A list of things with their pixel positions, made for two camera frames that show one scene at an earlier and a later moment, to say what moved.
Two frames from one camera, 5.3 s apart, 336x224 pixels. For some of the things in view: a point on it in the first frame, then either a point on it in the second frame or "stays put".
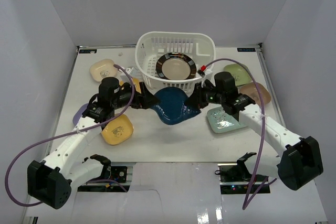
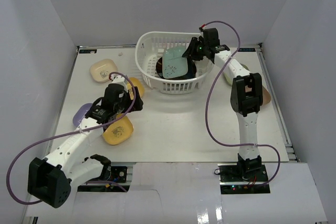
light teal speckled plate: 219,121 to 174,65
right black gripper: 196,100 to 190,52
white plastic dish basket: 172,59 stays put
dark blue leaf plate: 170,109 to 191,71
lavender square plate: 79,114 stays put
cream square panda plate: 102,68 stays put
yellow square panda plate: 118,130 stays put
